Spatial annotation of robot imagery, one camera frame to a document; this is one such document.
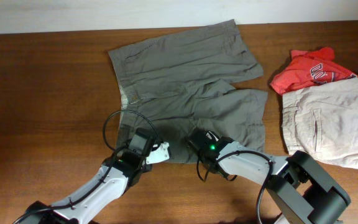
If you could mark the grey-green shorts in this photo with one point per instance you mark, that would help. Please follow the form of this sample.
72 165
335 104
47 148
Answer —
179 82

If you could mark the beige shorts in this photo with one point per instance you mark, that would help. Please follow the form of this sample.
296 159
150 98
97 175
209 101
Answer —
323 122

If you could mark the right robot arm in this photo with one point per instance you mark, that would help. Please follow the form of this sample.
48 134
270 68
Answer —
302 190

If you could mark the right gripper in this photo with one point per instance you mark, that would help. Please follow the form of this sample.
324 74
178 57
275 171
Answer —
224 172

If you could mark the red t-shirt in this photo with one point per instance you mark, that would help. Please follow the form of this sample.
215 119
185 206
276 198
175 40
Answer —
310 68

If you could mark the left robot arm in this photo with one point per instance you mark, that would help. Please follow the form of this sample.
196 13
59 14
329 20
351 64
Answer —
116 175

